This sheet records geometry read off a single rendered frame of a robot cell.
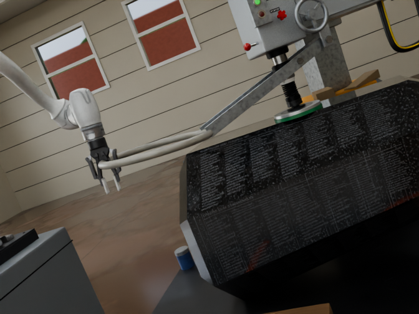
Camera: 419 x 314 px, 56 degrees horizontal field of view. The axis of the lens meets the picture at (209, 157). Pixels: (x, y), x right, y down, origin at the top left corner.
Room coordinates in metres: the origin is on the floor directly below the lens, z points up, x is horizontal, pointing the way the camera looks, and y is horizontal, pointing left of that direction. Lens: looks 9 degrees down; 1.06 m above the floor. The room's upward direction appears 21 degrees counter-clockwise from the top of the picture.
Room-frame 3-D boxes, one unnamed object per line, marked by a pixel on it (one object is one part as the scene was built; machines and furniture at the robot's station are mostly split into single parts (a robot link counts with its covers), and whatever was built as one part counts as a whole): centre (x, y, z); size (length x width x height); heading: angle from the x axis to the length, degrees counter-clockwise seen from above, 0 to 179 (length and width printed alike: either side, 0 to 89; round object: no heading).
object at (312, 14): (1.66, -0.58, 1.19); 0.15 x 0.10 x 0.15; 101
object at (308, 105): (1.76, -0.44, 0.84); 0.21 x 0.21 x 0.01
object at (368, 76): (2.27, -0.98, 0.80); 0.20 x 0.10 x 0.05; 113
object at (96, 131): (1.65, 0.41, 1.07); 0.09 x 0.09 x 0.06
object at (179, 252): (2.53, 0.40, 0.08); 0.10 x 0.10 x 0.13
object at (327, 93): (2.27, -0.75, 0.81); 0.20 x 0.10 x 0.05; 168
